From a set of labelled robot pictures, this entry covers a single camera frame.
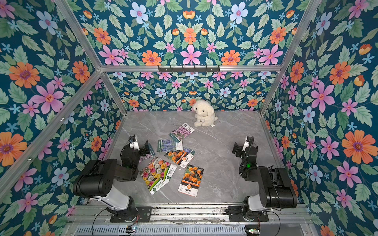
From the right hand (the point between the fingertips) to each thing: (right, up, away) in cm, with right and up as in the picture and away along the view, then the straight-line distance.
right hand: (247, 142), depth 91 cm
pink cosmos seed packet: (-44, +6, +16) cm, 47 cm away
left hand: (-68, +1, +1) cm, 68 cm away
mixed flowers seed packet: (-56, -18, -5) cm, 59 cm away
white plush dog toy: (-27, +19, +7) cm, 34 cm away
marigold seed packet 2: (-35, -22, -7) cm, 42 cm away
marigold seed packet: (-42, -10, +2) cm, 44 cm away
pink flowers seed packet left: (-64, -9, +2) cm, 64 cm away
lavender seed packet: (-54, -3, +7) cm, 54 cm away
